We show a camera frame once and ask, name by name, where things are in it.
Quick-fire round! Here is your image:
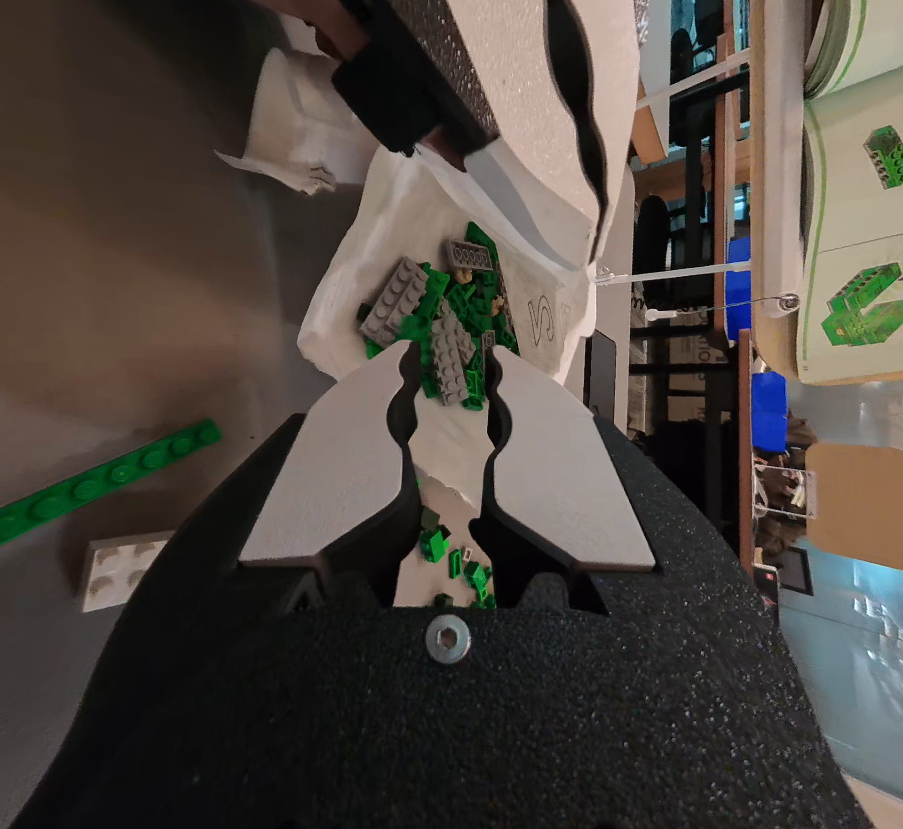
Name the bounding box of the building instruction booklet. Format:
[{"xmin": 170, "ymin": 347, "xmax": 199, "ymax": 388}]
[{"xmin": 772, "ymin": 0, "xmax": 903, "ymax": 382}]

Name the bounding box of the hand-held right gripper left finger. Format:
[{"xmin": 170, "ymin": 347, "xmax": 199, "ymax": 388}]
[{"xmin": 238, "ymin": 341, "xmax": 424, "ymax": 583}]

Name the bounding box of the blue storage bin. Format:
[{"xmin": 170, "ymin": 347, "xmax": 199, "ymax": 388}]
[
  {"xmin": 727, "ymin": 236, "xmax": 753, "ymax": 343},
  {"xmin": 751, "ymin": 372, "xmax": 788, "ymax": 452}
]

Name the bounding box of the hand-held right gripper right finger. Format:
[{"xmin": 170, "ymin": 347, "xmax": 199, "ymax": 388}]
[{"xmin": 470, "ymin": 347, "xmax": 658, "ymax": 573}]

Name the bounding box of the pile of green grey bricks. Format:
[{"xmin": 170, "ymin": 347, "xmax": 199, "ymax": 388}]
[{"xmin": 358, "ymin": 221, "xmax": 522, "ymax": 412}]

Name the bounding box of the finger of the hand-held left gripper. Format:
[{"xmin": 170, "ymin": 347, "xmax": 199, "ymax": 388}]
[
  {"xmin": 564, "ymin": 0, "xmax": 640, "ymax": 260},
  {"xmin": 418, "ymin": 0, "xmax": 609, "ymax": 267}
]

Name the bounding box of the long grey brick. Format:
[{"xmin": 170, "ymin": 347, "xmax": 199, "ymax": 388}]
[{"xmin": 360, "ymin": 256, "xmax": 430, "ymax": 343}]

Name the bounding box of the torn white paper bag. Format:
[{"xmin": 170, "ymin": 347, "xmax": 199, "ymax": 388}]
[{"xmin": 215, "ymin": 49, "xmax": 601, "ymax": 512}]

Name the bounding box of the tan rounded divider panel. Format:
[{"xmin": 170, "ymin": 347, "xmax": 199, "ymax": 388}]
[{"xmin": 804, "ymin": 444, "xmax": 903, "ymax": 548}]

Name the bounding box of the black desk cable cover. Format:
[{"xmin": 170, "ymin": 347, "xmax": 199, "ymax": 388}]
[{"xmin": 584, "ymin": 329, "xmax": 619, "ymax": 422}]

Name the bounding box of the white eight-stud brick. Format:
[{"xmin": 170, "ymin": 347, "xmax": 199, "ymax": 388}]
[{"xmin": 81, "ymin": 530, "xmax": 177, "ymax": 614}]

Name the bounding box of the dark grey plate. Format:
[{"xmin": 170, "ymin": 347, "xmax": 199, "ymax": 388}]
[{"xmin": 444, "ymin": 238, "xmax": 493, "ymax": 272}]

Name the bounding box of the wooden office table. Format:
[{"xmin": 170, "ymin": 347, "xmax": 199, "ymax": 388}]
[
  {"xmin": 628, "ymin": 331, "xmax": 756, "ymax": 576},
  {"xmin": 666, "ymin": 32, "xmax": 752, "ymax": 332}
]

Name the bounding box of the long green plate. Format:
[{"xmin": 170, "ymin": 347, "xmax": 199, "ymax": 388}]
[{"xmin": 0, "ymin": 420, "xmax": 223, "ymax": 548}]

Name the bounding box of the scatter of small green bricks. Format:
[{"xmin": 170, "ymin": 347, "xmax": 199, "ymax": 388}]
[{"xmin": 418, "ymin": 504, "xmax": 498, "ymax": 610}]

